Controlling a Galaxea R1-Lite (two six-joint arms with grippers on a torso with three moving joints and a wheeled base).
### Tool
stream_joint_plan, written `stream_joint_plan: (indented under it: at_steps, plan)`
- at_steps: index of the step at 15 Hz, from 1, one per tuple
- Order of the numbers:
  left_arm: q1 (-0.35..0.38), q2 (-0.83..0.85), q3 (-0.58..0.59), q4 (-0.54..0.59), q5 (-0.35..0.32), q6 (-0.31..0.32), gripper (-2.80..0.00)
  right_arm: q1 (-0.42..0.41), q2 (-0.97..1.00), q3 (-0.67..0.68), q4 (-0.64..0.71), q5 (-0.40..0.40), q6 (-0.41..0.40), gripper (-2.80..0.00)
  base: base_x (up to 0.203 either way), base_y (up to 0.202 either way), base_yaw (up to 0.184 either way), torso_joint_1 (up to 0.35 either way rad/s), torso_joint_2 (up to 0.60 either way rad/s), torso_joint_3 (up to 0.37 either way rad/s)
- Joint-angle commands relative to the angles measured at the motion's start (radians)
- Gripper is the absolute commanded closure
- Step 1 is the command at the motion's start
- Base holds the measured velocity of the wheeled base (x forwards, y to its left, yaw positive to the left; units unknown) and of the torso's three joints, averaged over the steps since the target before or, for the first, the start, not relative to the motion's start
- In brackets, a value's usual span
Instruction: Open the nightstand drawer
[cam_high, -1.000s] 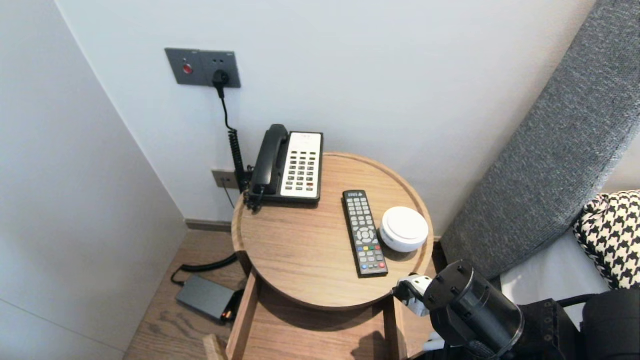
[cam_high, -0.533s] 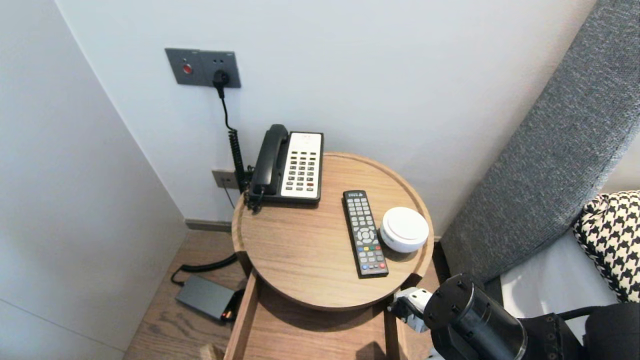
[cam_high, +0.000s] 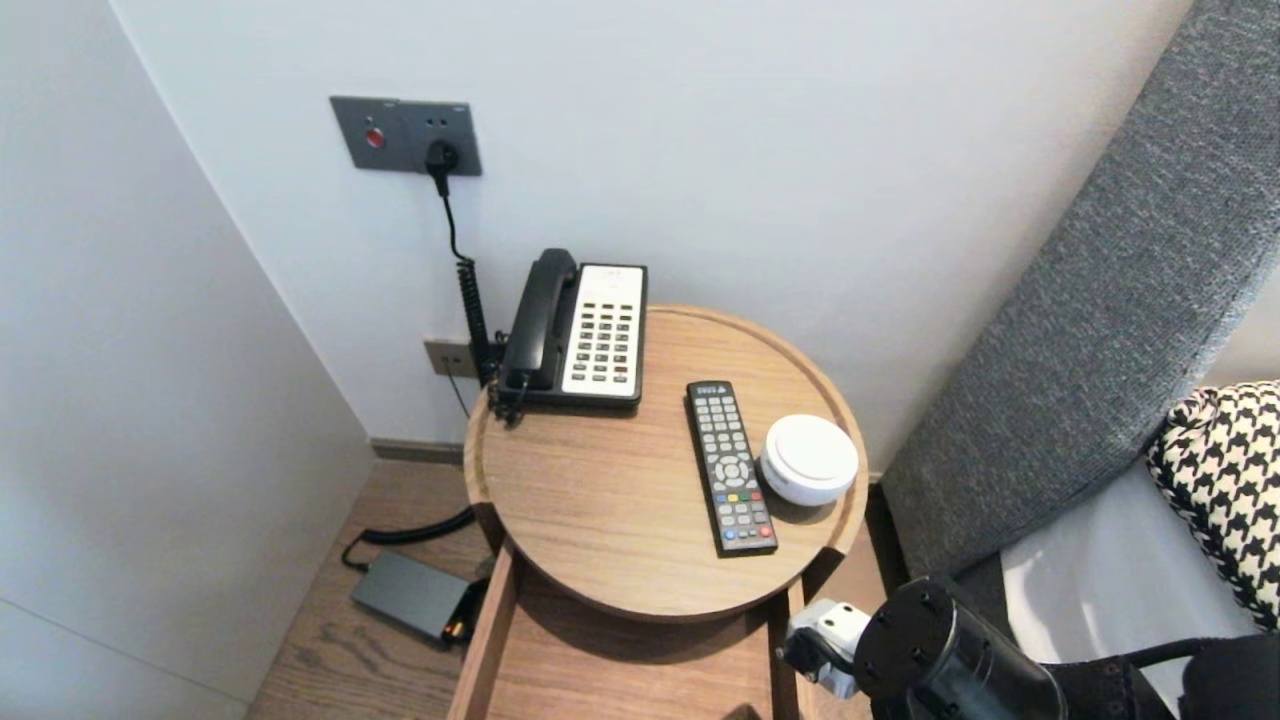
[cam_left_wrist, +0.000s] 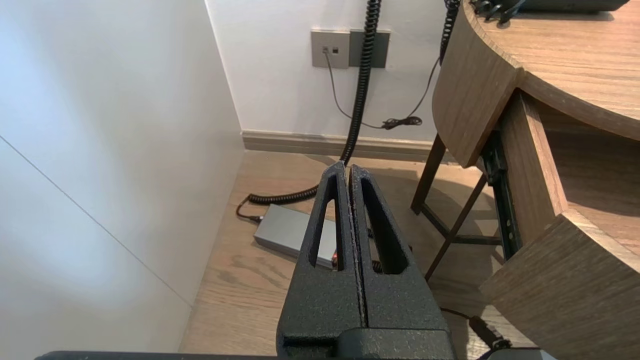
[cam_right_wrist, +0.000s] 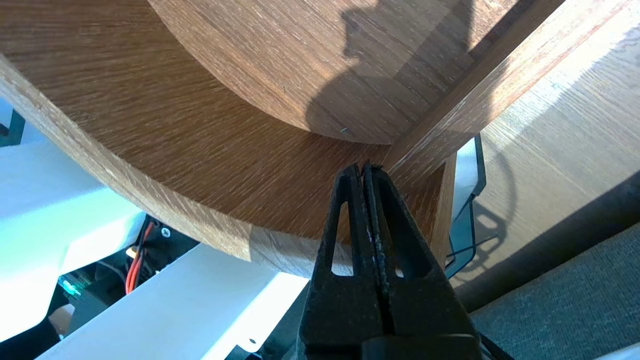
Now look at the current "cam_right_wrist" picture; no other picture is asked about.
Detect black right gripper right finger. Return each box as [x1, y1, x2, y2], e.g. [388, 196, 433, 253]
[362, 162, 481, 337]

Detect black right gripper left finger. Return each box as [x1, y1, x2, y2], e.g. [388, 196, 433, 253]
[298, 164, 393, 360]

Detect curved front wooden drawer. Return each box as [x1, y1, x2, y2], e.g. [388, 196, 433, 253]
[0, 0, 640, 278]

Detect white robot chassis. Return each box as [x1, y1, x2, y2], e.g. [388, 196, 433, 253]
[0, 97, 311, 360]

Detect grey fabric bed frame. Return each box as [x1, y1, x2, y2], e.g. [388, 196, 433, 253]
[450, 172, 640, 360]

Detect red robot wires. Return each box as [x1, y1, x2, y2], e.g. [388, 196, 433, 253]
[124, 220, 155, 296]

